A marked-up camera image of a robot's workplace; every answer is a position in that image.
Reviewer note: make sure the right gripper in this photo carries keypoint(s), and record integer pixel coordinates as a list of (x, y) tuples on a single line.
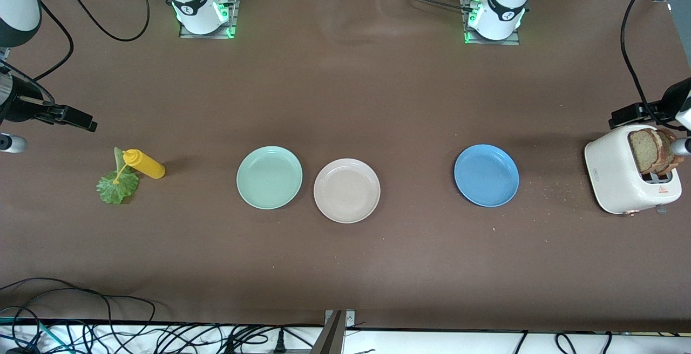
[(19, 109)]

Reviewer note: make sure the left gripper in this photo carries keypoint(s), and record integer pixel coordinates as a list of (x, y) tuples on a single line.
[(672, 99)]

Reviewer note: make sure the brown bread slice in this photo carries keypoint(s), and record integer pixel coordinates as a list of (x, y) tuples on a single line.
[(676, 162), (643, 151)]

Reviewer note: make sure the green lettuce leaf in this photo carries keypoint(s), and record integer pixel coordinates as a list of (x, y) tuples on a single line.
[(116, 189)]

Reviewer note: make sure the yellow mustard squeeze bottle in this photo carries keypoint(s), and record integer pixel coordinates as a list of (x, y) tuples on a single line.
[(146, 165)]

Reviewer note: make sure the blue plate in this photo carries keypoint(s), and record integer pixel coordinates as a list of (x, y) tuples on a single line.
[(486, 175)]

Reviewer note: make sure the mint green plate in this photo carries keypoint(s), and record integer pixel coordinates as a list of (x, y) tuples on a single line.
[(269, 177)]

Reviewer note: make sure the beige plate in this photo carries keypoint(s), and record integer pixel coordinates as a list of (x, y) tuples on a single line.
[(347, 190)]

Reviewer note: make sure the white toaster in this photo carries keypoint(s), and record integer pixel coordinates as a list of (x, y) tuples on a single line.
[(612, 176)]

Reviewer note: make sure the black power plug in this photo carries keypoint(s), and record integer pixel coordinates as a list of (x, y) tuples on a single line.
[(279, 343)]

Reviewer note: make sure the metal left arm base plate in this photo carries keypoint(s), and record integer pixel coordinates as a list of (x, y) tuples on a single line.
[(515, 42)]

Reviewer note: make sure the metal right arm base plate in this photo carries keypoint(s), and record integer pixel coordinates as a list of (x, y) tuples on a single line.
[(233, 19)]

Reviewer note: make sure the dark grey metal post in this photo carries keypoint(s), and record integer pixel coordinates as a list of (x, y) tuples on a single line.
[(330, 339)]

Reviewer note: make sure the grey metal table bracket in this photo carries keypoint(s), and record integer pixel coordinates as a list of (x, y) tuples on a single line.
[(350, 319)]

